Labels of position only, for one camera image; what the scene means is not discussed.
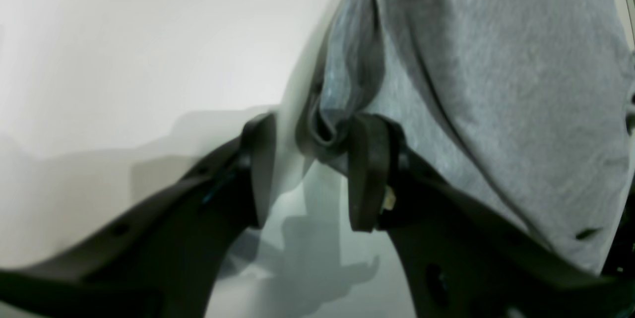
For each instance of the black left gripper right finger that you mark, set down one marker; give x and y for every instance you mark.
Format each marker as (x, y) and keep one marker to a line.
(460, 258)

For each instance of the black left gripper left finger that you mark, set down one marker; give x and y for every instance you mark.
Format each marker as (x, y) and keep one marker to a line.
(161, 258)

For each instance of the grey T-shirt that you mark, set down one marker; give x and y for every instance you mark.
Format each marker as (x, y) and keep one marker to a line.
(520, 103)

